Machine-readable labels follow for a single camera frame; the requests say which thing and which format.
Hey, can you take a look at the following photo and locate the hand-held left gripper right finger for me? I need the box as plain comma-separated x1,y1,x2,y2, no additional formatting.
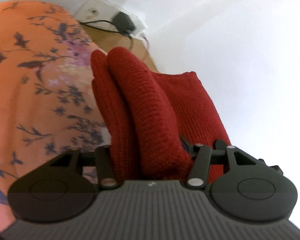
179,135,259,190

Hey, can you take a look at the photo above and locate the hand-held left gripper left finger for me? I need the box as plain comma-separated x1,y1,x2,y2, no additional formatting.
49,146,120,190

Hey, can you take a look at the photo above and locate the red knit cardigan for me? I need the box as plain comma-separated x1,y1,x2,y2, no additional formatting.
90,46,232,184

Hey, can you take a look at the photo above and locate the orange floral blanket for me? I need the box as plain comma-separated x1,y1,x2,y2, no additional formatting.
0,0,113,233

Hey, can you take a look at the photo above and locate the black charger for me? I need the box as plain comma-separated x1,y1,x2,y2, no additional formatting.
114,12,135,34

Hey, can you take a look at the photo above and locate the red cable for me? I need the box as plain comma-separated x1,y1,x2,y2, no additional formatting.
142,36,151,60

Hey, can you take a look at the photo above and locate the white wall socket plate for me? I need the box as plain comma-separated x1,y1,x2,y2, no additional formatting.
74,0,147,37

